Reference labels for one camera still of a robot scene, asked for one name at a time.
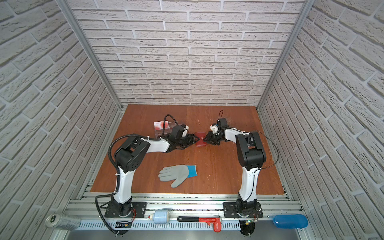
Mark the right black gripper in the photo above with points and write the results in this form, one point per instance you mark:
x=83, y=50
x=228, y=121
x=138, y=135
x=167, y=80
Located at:
x=210, y=139

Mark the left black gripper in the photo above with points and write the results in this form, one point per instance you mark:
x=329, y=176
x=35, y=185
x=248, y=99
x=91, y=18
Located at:
x=191, y=139

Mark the red leather card holder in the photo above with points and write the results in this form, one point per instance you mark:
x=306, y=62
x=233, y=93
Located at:
x=201, y=136

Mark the clear acrylic card organizer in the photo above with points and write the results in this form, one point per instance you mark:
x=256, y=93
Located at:
x=158, y=134

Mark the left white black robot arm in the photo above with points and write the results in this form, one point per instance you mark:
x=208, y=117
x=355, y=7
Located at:
x=127, y=152

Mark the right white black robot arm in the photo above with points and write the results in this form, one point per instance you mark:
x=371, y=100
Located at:
x=259, y=175

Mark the red white card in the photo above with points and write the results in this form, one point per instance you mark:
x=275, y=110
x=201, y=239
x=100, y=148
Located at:
x=161, y=125

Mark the grey blue work glove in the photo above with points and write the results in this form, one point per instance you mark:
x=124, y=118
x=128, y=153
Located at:
x=178, y=174

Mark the white plastic bottle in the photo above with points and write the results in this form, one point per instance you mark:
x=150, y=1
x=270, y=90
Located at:
x=160, y=217

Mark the red black pipe wrench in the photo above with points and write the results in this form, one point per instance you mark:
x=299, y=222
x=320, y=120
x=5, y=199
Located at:
x=214, y=221

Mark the blue plastic bottle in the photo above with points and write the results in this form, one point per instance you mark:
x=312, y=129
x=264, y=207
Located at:
x=290, y=221

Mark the silver drink can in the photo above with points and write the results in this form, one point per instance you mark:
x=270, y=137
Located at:
x=62, y=222

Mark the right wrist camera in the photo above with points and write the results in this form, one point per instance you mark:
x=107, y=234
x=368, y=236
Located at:
x=214, y=128

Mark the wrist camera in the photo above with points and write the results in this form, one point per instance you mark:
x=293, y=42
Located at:
x=214, y=128
x=185, y=127

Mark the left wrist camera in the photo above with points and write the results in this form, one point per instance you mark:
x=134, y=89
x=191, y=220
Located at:
x=185, y=127

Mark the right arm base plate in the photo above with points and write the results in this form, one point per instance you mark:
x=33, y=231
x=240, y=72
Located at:
x=251, y=209

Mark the aluminium rail frame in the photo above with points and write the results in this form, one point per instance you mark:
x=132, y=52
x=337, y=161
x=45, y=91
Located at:
x=95, y=226

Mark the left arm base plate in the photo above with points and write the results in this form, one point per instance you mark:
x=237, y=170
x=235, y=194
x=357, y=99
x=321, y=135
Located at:
x=127, y=210

